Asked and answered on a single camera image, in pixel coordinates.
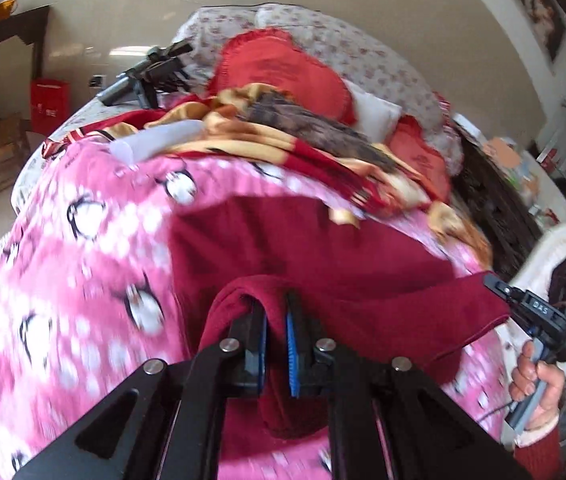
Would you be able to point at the pink penguin print blanket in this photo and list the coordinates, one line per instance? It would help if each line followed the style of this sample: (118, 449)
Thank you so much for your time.
(88, 280)

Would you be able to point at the person's right forearm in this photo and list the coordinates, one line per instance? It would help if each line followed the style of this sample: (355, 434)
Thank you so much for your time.
(540, 452)

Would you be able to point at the gold and red blanket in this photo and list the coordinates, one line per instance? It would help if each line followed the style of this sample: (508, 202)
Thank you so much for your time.
(273, 145)

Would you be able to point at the small red cushion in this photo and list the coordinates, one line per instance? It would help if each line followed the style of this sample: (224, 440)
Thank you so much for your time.
(420, 155)

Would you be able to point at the dark wooden table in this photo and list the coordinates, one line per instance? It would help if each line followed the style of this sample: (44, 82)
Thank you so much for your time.
(13, 22)

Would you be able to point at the dark red garment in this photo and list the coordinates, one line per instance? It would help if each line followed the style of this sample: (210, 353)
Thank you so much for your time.
(313, 250)

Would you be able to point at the framed wall picture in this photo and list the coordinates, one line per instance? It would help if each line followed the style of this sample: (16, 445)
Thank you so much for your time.
(543, 12)

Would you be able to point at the dark wooden headboard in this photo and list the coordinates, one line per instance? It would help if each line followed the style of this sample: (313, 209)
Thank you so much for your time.
(503, 210)

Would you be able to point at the person's right hand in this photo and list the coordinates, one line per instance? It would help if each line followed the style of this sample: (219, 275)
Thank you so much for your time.
(548, 395)

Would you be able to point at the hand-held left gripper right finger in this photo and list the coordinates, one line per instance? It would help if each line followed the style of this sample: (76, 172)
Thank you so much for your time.
(291, 355)

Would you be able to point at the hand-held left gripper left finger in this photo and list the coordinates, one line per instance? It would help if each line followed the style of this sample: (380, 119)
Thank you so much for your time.
(262, 350)

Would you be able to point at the large red heart cushion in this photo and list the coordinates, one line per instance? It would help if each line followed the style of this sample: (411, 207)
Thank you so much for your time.
(283, 67)

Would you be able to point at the red bin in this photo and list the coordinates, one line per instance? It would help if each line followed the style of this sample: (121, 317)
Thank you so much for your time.
(50, 105)

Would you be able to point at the white pillow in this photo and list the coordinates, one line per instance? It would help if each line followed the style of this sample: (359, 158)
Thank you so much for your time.
(375, 112)

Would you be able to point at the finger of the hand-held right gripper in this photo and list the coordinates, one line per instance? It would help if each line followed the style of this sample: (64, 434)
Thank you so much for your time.
(497, 287)

